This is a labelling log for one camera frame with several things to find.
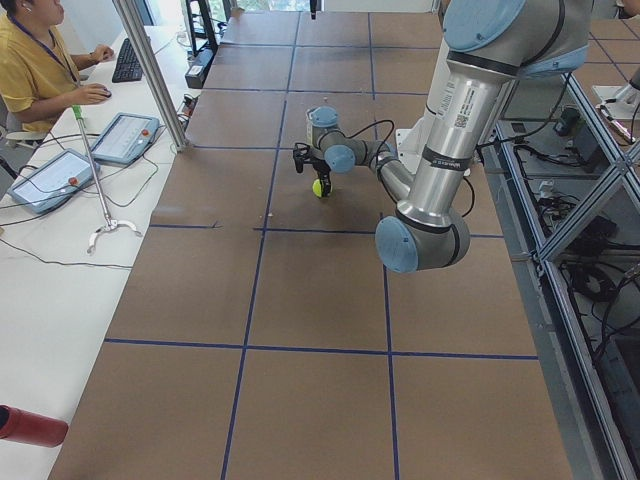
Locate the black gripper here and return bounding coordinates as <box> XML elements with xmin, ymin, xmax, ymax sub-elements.
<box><xmin>310</xmin><ymin>154</ymin><xmax>332</xmax><ymax>197</ymax></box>

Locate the yellow Wilson tennis ball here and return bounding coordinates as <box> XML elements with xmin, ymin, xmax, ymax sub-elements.
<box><xmin>312</xmin><ymin>179</ymin><xmax>324</xmax><ymax>198</ymax></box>

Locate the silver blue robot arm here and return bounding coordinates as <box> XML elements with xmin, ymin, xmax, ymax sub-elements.
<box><xmin>293</xmin><ymin>1</ymin><xmax>592</xmax><ymax>273</ymax></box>

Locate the clear tennis ball can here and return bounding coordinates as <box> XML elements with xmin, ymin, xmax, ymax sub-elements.
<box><xmin>306</xmin><ymin>109</ymin><xmax>316</xmax><ymax>148</ymax></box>

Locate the far teach pendant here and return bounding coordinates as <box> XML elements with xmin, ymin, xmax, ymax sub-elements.
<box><xmin>91</xmin><ymin>112</ymin><xmax>160</xmax><ymax>166</ymax></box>

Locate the teach pendant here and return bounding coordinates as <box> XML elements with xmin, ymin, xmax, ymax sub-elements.
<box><xmin>91</xmin><ymin>112</ymin><xmax>160</xmax><ymax>166</ymax></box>
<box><xmin>8</xmin><ymin>149</ymin><xmax>93</xmax><ymax>214</ymax></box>

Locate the black keyboard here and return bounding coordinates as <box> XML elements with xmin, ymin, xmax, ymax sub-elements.
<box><xmin>112</xmin><ymin>38</ymin><xmax>143</xmax><ymax>83</ymax></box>

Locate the near teach pendant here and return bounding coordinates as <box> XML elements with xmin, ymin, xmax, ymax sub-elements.
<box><xmin>8</xmin><ymin>149</ymin><xmax>93</xmax><ymax>214</ymax></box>

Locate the person in yellow shirt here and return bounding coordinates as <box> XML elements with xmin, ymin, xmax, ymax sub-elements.
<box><xmin>1</xmin><ymin>1</ymin><xmax>114</xmax><ymax>133</ymax></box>

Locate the red bottle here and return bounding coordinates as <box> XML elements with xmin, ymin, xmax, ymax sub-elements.
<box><xmin>1</xmin><ymin>405</ymin><xmax>69</xmax><ymax>448</ymax></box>

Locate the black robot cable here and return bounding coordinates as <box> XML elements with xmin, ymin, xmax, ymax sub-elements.
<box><xmin>344</xmin><ymin>118</ymin><xmax>476</xmax><ymax>217</ymax></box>

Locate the aluminium frame post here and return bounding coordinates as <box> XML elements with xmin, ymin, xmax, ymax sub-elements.
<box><xmin>112</xmin><ymin>0</ymin><xmax>188</xmax><ymax>152</ymax></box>

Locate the green handled grabber tool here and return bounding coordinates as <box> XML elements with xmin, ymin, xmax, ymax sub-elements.
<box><xmin>71</xmin><ymin>103</ymin><xmax>144</xmax><ymax>256</ymax></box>

